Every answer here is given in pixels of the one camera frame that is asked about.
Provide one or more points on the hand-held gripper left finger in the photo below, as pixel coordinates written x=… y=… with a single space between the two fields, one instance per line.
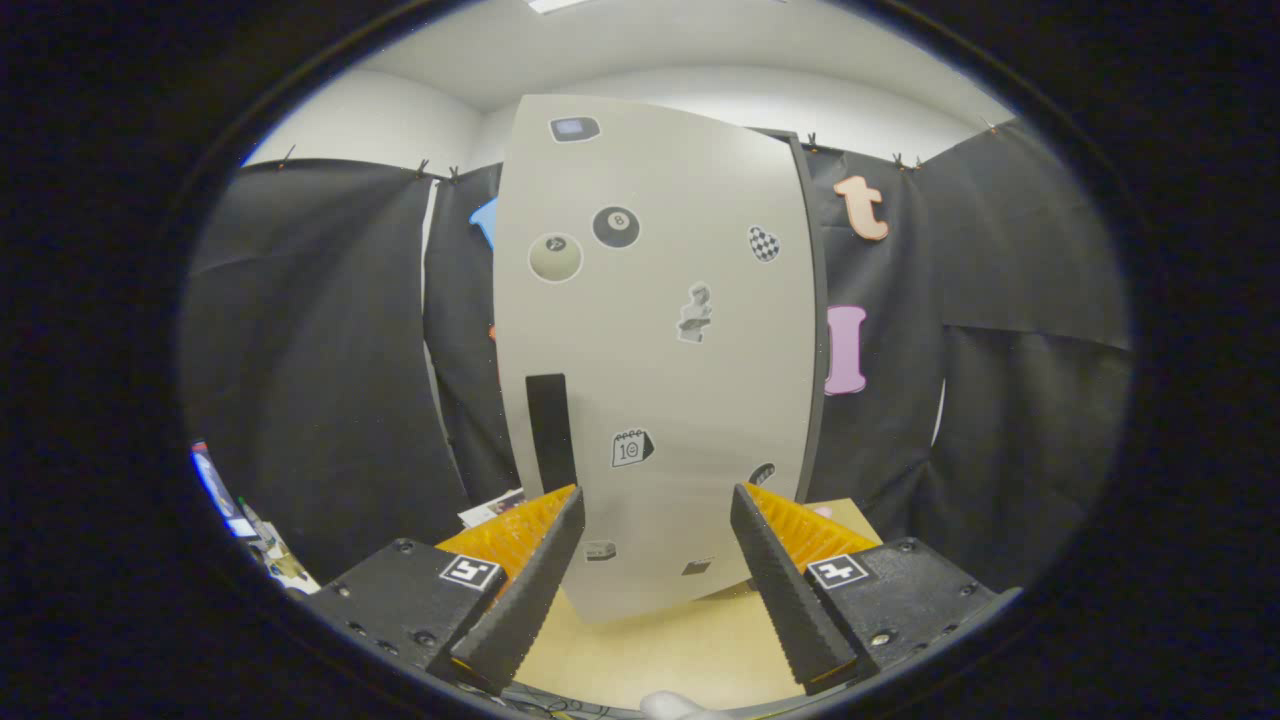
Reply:
x=530 y=600

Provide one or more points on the grey shoe cabinet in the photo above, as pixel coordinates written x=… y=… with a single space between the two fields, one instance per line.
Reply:
x=822 y=320

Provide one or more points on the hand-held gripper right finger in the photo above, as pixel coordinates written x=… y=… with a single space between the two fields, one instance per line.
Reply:
x=785 y=600

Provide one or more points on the black backdrop cloth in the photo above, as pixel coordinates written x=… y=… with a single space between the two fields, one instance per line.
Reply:
x=320 y=400

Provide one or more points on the long ceiling light panel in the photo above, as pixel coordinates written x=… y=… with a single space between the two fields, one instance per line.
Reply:
x=555 y=5

